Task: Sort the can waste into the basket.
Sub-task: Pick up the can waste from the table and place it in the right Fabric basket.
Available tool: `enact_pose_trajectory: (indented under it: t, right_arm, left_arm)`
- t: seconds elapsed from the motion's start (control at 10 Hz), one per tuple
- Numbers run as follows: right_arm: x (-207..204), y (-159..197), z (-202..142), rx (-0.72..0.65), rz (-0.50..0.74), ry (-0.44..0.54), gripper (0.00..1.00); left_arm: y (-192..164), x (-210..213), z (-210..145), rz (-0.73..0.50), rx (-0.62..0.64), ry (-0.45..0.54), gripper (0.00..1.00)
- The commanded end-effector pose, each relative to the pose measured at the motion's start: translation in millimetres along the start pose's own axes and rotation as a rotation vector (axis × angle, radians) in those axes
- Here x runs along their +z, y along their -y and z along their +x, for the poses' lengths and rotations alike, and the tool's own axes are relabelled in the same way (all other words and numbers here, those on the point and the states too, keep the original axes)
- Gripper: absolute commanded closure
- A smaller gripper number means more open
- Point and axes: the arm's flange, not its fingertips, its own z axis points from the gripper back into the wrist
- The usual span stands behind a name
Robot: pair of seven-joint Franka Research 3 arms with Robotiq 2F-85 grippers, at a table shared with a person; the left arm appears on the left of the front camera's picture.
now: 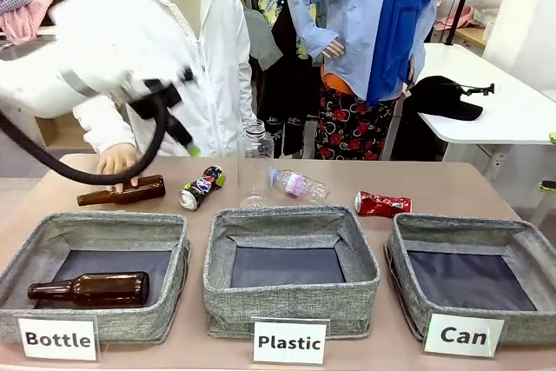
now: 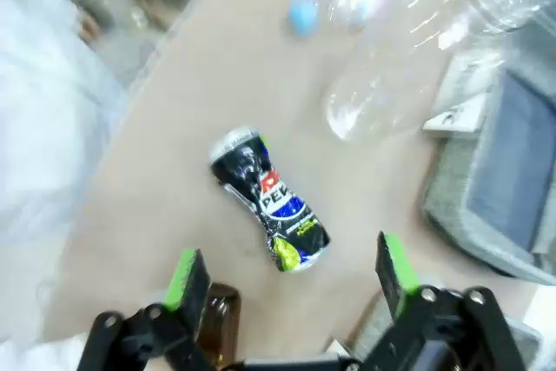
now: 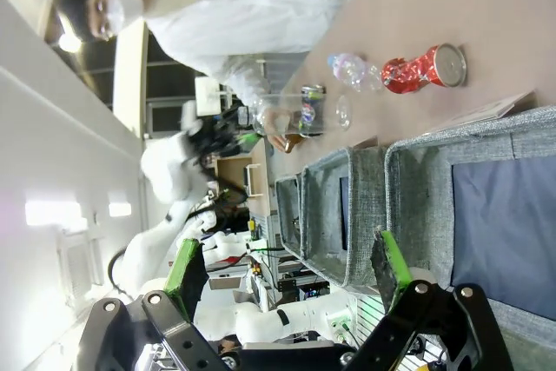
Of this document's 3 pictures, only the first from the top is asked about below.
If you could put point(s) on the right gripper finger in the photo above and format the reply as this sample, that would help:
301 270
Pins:
552 136
549 185

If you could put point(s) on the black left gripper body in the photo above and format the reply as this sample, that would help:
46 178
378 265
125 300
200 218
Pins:
156 97

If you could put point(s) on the brown glass beer bottle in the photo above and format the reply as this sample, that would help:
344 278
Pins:
130 193
104 289

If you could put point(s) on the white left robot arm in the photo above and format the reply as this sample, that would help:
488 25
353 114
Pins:
65 41

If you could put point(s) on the crushed Pepsi can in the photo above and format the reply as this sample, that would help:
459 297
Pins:
200 188

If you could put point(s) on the grey fabric basket for cans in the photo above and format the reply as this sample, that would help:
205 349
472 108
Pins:
530 327

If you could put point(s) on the crushed red cola can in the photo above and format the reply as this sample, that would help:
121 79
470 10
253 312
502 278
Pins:
382 205

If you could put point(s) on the white Can label sign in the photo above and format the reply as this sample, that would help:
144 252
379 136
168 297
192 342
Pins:
464 335

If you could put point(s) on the grey fabric basket for plastic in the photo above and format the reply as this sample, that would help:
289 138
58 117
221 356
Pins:
286 306

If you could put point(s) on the grey fabric basket for bottles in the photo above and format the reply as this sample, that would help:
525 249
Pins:
108 323

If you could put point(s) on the person's right hand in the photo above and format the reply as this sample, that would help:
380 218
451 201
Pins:
116 162

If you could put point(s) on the white side table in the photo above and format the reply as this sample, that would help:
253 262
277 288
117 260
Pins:
512 114

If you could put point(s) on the person in white jacket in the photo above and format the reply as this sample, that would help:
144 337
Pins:
208 62

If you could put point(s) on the clear label-free plastic bottle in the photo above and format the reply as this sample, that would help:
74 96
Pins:
256 145

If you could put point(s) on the black clip tool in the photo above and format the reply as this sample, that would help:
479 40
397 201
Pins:
480 89

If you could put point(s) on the black patterned trousers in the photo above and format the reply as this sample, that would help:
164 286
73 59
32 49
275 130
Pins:
286 93

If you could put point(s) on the black cap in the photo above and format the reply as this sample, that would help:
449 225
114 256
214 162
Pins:
438 97

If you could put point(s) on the grey hanging garment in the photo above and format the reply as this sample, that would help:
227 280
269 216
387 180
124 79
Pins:
260 36

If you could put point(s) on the crushed pink-label plastic bottle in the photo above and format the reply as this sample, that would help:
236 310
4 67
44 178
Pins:
299 184

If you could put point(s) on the black stand pole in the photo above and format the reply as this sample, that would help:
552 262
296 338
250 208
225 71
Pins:
462 1

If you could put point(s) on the pile of checked clothes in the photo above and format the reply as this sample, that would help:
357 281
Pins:
21 1

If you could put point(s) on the black red floral skirt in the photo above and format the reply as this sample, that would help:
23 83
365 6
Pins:
352 127

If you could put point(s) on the mannequin in light blue shirt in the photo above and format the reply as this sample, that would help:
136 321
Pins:
343 1

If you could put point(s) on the white Plastic label sign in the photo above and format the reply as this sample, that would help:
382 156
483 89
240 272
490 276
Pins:
290 342

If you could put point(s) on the white Bottle label sign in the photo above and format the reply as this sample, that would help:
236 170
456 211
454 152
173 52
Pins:
58 339

